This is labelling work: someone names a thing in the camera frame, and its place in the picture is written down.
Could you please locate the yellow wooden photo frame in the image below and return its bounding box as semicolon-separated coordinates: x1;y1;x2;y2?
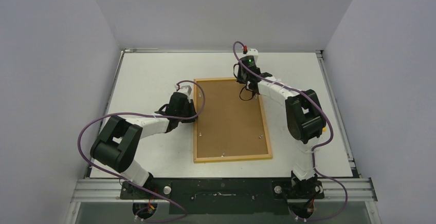
193;78;273;163

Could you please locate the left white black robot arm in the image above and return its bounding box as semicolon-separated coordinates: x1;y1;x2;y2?
90;86;196;199

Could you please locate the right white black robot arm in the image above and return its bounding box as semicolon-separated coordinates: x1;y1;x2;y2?
237;55;326;198

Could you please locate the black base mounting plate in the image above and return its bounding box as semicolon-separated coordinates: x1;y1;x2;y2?
120;177;324;215

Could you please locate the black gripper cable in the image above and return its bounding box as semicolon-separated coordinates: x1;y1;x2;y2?
238;84;256;102

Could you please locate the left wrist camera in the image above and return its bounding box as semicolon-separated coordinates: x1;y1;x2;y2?
176;85;192;97

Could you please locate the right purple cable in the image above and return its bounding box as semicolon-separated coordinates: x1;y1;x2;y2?
232;41;349;222

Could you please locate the purple cable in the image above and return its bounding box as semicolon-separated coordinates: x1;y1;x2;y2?
77;80;206;224
232;41;349;222

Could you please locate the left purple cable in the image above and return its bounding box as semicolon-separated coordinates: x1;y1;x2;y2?
77;80;206;224

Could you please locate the aluminium rail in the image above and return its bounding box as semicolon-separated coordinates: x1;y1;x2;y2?
71;178;378;203

